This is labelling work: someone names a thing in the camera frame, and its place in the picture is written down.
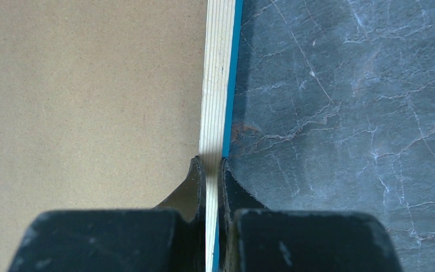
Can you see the brown cardboard backing board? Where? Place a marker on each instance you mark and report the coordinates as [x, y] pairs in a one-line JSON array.
[[99, 105]]

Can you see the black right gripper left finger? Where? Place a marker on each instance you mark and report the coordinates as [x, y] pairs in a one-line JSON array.
[[168, 237]]

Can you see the wooden picture frame teal edge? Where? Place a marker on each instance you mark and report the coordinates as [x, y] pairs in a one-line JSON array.
[[223, 22]]

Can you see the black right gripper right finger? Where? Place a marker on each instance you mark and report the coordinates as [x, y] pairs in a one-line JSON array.
[[255, 238]]

